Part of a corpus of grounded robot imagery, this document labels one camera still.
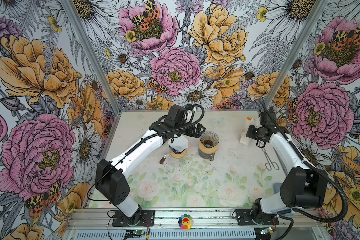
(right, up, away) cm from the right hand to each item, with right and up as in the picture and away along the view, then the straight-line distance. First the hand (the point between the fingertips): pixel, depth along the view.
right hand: (249, 136), depth 87 cm
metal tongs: (+14, -17, +5) cm, 23 cm away
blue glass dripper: (-42, -8, -2) cm, 43 cm away
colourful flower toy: (-37, -39, -15) cm, 56 cm away
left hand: (-31, +3, -9) cm, 33 cm away
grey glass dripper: (-22, -2, +3) cm, 23 cm away
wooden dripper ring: (-25, -8, +2) cm, 26 cm away
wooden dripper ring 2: (-41, -11, -3) cm, 42 cm away
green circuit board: (-59, -43, -16) cm, 75 cm away
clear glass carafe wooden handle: (-42, -16, +6) cm, 46 cm away
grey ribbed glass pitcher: (-23, -12, +6) cm, 27 cm away
